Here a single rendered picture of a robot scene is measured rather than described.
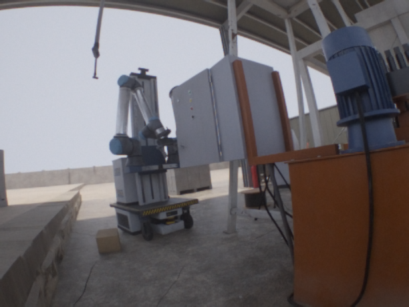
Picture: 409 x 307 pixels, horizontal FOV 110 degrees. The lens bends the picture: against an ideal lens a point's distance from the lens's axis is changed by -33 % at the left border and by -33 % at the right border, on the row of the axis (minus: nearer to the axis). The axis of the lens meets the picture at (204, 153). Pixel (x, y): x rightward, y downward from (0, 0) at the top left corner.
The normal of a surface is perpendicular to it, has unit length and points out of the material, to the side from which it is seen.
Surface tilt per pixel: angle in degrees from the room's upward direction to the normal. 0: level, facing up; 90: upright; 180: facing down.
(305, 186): 90
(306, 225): 90
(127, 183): 90
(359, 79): 90
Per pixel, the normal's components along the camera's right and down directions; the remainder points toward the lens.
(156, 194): 0.66, -0.13
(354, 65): -0.85, 0.07
